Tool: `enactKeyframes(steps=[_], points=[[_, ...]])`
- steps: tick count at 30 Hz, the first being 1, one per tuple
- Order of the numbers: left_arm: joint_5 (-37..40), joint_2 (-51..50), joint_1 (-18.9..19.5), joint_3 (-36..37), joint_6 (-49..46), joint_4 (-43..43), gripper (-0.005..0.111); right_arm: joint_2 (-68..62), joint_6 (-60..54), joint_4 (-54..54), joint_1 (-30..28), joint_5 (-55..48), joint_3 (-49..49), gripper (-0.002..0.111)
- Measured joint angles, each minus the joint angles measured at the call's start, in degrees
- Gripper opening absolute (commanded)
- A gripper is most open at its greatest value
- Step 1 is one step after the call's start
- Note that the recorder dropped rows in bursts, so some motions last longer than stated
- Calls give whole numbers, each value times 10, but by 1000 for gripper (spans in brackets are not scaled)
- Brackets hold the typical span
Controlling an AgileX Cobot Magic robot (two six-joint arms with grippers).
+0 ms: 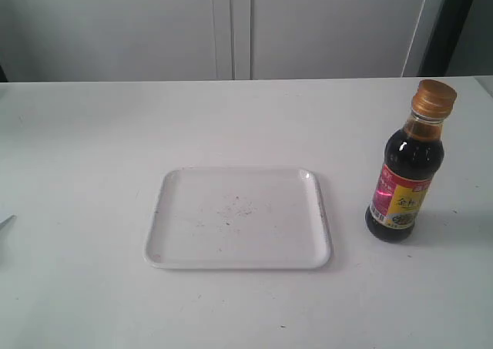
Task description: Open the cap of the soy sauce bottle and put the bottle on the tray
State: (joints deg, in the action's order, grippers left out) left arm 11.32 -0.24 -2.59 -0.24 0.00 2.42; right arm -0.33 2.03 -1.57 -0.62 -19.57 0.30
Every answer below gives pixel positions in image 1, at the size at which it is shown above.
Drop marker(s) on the dark soy sauce bottle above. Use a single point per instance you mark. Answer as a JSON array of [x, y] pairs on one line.
[[412, 156]]

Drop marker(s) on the white rectangular plastic tray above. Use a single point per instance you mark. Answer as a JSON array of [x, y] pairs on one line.
[[239, 218]]

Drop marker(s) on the white cabinet with doors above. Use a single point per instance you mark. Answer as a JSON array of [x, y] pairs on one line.
[[165, 40]]

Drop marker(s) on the dark vertical post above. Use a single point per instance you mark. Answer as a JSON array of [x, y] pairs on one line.
[[444, 37]]

